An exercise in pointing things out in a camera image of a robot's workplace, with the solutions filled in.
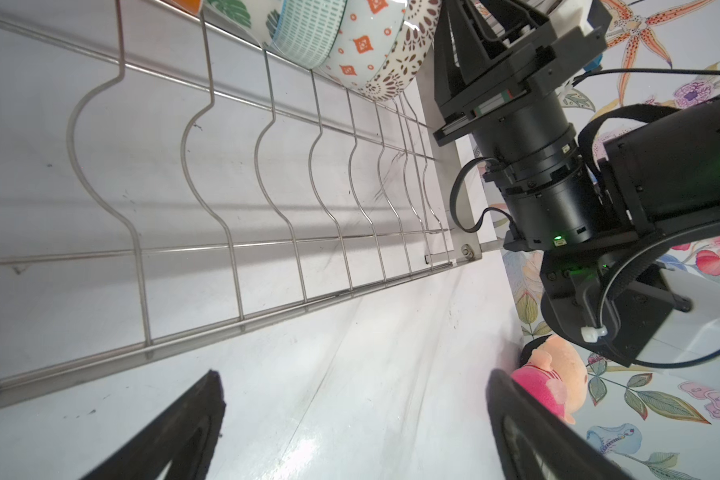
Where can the stainless steel dish rack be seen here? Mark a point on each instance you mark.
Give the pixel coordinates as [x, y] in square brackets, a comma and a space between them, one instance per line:
[165, 184]

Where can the pale green bowl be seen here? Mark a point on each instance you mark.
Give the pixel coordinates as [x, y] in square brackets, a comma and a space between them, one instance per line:
[304, 31]

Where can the pink plush pig toy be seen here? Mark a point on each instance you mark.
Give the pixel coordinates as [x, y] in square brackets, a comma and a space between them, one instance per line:
[556, 376]

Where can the green geometric pattern bowl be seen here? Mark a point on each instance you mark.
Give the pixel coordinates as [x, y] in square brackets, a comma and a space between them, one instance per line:
[366, 34]

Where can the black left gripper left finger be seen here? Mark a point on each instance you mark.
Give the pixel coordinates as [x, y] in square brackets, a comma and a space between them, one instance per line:
[179, 443]

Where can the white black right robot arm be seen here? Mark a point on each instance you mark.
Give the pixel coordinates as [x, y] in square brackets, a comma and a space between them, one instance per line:
[601, 224]

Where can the green leaf pattern bowl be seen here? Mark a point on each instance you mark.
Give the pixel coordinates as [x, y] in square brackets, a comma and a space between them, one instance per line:
[258, 18]

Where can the white lattice pattern bowl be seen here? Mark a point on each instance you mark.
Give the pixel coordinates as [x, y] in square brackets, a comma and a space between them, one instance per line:
[408, 52]

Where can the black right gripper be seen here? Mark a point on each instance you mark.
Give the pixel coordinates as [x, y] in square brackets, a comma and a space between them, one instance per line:
[486, 70]

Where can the white bowl orange outside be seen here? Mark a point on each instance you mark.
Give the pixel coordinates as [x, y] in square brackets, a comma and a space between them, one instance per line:
[192, 7]

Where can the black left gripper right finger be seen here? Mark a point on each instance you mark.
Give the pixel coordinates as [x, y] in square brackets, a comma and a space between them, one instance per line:
[532, 443]

